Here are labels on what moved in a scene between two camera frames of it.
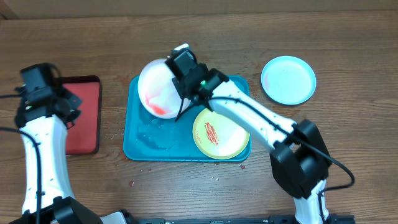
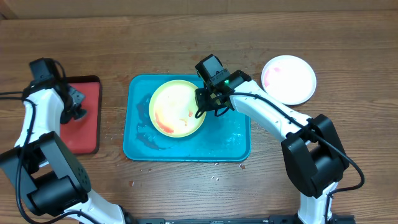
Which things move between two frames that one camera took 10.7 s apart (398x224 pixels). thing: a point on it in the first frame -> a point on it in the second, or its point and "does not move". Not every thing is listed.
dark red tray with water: [84, 137] does not move
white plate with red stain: [158, 92] -> [290, 79]
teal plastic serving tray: [147, 138] does not move
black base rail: [273, 219] does not move
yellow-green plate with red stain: [219, 136] -> [173, 109]
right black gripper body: [185, 92] -> [204, 101]
